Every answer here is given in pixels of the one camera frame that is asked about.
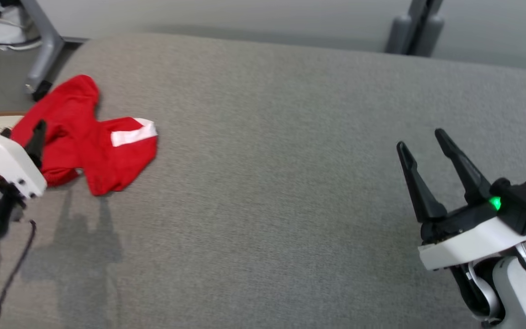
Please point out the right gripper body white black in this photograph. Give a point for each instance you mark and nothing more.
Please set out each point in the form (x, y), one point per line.
(464, 246)

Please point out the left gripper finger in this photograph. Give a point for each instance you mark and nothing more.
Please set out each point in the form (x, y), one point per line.
(6, 133)
(38, 146)

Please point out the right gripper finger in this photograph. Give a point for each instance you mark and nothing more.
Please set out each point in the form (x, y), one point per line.
(420, 196)
(468, 180)

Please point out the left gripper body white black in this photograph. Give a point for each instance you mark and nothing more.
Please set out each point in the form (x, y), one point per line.
(2, 157)

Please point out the red and white garment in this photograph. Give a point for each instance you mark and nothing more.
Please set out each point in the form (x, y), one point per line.
(89, 146)

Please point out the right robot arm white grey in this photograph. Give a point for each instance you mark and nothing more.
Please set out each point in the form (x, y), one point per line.
(514, 297)

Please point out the black caster wheel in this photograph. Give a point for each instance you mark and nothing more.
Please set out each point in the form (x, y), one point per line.
(40, 91)

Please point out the grey metal table leg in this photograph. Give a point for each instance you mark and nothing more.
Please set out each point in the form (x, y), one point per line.
(46, 45)

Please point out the white box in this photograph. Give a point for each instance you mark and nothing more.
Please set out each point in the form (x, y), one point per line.
(9, 32)

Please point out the grey stand post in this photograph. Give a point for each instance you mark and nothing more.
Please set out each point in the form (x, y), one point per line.
(400, 36)

